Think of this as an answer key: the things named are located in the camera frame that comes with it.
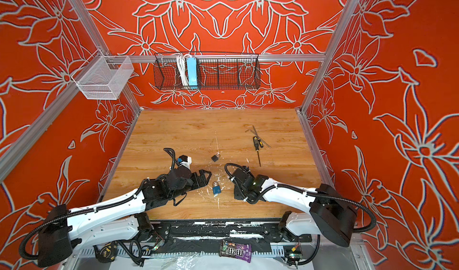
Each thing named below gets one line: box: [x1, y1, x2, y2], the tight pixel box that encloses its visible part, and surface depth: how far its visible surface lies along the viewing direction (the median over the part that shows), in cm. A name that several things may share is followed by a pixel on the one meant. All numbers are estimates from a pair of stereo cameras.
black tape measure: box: [92, 240, 119, 264], surface depth 68 cm
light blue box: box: [186, 57, 198, 90], surface depth 91 cm
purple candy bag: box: [218, 240, 253, 263], surface depth 70 cm
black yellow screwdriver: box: [252, 136, 264, 167], surface depth 103 cm
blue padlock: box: [212, 180, 222, 195], surface depth 87 cm
